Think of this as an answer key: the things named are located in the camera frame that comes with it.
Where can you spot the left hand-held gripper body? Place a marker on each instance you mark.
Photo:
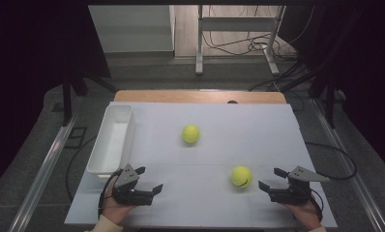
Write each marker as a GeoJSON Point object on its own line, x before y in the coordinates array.
{"type": "Point", "coordinates": [126, 178]}

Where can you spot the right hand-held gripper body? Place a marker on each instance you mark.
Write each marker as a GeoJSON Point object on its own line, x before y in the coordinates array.
{"type": "Point", "coordinates": [293, 195]}

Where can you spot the white plastic bin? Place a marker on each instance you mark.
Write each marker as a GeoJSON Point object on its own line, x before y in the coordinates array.
{"type": "Point", "coordinates": [111, 145]}

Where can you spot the yellow tennis ball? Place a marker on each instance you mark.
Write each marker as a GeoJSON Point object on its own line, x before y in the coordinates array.
{"type": "Point", "coordinates": [241, 176]}
{"type": "Point", "coordinates": [190, 133]}

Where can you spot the person's right hand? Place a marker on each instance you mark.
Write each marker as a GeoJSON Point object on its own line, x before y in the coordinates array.
{"type": "Point", "coordinates": [308, 214]}

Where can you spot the person's left hand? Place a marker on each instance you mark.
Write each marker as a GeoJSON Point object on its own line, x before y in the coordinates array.
{"type": "Point", "coordinates": [114, 211]}

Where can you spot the white table mat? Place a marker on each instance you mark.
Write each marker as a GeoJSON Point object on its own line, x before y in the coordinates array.
{"type": "Point", "coordinates": [213, 154]}

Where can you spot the black stand legs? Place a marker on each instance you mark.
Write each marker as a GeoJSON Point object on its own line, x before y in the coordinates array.
{"type": "Point", "coordinates": [66, 103]}
{"type": "Point", "coordinates": [330, 103]}

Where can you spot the dark round table grommet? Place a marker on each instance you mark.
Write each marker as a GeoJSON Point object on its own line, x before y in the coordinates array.
{"type": "Point", "coordinates": [232, 101]}

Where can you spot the dark curtain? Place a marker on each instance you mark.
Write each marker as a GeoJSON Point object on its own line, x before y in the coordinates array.
{"type": "Point", "coordinates": [368, 64]}
{"type": "Point", "coordinates": [26, 64]}

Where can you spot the white cabinet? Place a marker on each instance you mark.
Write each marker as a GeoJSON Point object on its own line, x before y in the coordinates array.
{"type": "Point", "coordinates": [132, 29]}

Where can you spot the metal floor rail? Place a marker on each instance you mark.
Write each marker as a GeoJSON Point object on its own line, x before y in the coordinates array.
{"type": "Point", "coordinates": [42, 174]}
{"type": "Point", "coordinates": [351, 167]}

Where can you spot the grey metal desk frame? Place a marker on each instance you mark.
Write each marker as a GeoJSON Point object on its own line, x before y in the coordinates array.
{"type": "Point", "coordinates": [235, 24]}

